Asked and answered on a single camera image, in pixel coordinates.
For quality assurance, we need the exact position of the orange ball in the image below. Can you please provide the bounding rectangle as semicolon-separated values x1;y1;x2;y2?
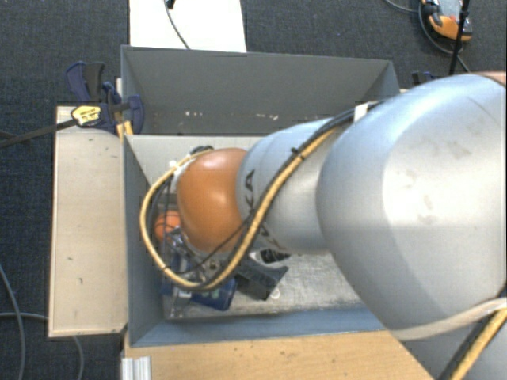
153;211;182;244

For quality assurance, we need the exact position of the blue rounded container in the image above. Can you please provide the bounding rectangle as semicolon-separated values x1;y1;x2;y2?
159;276;238;313

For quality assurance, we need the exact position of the dark blue flat packet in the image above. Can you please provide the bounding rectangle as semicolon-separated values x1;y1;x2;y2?
234;258;290;302

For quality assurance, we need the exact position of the white and black small object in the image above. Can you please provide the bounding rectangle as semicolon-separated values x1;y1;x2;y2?
248;249;292;265

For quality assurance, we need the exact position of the pale wood flat board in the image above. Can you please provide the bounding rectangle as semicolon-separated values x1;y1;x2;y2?
48;105;129;338

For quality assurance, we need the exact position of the grey metal bin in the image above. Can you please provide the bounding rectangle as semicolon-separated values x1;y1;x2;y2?
120;44;402;348

